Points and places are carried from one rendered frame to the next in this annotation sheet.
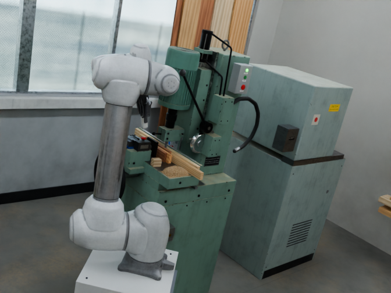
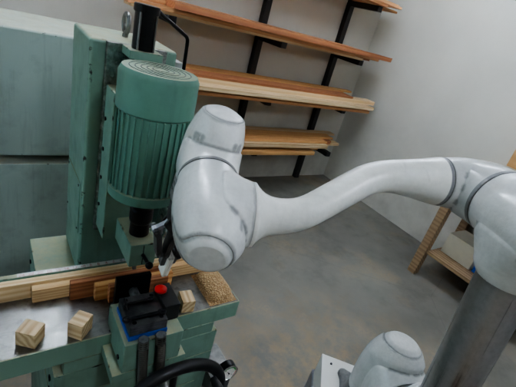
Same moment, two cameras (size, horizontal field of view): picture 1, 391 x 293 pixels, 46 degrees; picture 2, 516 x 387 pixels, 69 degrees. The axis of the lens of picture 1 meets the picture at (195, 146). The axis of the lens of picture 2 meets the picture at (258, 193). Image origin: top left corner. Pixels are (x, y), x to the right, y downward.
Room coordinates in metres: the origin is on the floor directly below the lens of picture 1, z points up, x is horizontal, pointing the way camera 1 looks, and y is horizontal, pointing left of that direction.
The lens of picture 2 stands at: (2.13, 0.97, 1.67)
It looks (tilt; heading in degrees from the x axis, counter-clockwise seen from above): 25 degrees down; 274
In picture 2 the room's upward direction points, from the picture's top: 16 degrees clockwise
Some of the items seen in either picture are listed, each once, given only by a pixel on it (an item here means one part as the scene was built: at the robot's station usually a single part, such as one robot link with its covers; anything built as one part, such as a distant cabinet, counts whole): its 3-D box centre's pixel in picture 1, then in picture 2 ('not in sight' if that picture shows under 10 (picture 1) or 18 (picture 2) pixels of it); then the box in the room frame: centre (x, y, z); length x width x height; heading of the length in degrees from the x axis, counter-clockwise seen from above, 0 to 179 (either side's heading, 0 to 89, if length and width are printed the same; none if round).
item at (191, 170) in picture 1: (168, 155); (146, 274); (2.44, 0.14, 0.92); 0.58 x 0.02 x 0.04; 44
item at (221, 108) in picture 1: (221, 109); not in sight; (2.51, -0.10, 1.23); 0.09 x 0.08 x 0.15; 134
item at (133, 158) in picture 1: (132, 154); (144, 330); (2.36, 0.32, 0.91); 0.15 x 0.14 x 0.09; 44
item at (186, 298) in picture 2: (156, 162); (186, 301); (2.30, 0.19, 0.92); 0.05 x 0.04 x 0.04; 127
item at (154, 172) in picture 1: (144, 160); (132, 319); (2.42, 0.26, 0.87); 0.61 x 0.30 x 0.06; 44
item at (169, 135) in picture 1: (170, 135); (135, 242); (2.49, 0.15, 1.03); 0.14 x 0.07 x 0.09; 134
